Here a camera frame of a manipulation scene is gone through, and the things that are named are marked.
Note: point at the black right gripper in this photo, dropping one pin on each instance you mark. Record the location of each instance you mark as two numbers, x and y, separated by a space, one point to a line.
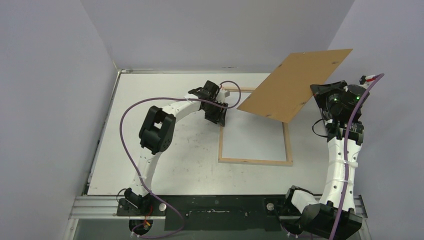
320 94

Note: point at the brown frame backing board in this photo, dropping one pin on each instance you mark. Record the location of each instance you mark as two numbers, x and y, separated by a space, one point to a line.
286 90

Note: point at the light wooden picture frame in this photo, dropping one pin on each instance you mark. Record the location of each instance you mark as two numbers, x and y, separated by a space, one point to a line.
288 149

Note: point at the white photo paper sheet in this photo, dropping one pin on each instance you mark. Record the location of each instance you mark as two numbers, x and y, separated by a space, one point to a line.
252 137

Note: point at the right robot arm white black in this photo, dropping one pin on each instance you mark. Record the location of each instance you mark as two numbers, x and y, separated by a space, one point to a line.
333 216

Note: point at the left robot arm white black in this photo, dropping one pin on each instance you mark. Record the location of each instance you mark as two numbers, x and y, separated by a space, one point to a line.
157 132

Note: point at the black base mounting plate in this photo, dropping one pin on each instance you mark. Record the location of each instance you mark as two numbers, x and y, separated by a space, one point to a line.
210 212

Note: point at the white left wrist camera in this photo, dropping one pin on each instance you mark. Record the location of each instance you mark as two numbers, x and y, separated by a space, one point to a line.
222 95

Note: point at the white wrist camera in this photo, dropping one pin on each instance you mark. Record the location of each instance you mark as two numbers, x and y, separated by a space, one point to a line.
222 95
365 81

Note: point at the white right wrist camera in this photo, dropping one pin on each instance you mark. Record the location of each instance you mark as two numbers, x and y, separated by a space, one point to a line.
365 81

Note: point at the aluminium front rail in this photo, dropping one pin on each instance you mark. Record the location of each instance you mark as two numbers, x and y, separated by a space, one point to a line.
97 207

